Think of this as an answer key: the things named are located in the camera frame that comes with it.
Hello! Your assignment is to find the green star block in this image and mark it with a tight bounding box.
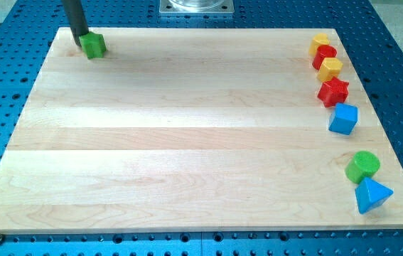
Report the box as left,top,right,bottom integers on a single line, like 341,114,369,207
80,32,107,59

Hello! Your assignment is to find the blue triangle block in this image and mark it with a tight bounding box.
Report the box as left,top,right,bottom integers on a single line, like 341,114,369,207
355,178,394,214

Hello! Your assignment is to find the red star block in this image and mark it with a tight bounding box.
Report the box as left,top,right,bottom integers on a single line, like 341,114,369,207
317,77,349,107

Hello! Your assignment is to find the yellow heart block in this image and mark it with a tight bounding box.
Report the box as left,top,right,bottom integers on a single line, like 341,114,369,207
308,33,331,57

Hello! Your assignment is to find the light wooden board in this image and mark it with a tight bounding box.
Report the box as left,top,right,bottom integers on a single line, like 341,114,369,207
0,28,403,234

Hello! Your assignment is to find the green cylinder block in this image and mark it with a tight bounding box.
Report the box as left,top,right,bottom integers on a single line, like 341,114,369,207
345,151,381,184

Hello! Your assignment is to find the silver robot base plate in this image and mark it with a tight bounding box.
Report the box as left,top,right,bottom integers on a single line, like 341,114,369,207
159,0,235,14

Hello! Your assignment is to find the red circle block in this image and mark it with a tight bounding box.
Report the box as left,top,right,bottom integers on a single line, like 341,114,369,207
312,45,337,70

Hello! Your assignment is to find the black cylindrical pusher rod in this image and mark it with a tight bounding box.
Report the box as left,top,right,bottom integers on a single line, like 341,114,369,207
62,0,89,47

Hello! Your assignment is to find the yellow hexagon block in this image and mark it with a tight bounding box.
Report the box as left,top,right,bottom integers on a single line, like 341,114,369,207
317,58,343,82

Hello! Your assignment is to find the blue cube block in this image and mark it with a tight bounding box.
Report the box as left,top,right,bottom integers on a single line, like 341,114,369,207
328,103,358,135

